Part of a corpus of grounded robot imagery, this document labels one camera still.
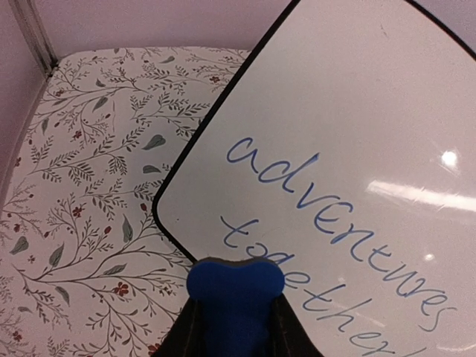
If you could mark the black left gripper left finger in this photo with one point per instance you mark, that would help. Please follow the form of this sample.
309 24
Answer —
184 338

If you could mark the small black-framed whiteboard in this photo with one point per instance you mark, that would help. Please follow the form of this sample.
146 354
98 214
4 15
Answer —
344 150

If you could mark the blue whiteboard eraser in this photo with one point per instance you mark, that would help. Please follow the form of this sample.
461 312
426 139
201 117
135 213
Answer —
235 299

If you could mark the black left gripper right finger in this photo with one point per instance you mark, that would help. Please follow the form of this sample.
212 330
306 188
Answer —
289 337

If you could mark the left aluminium frame post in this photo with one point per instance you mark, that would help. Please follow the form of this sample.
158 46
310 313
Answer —
35 35

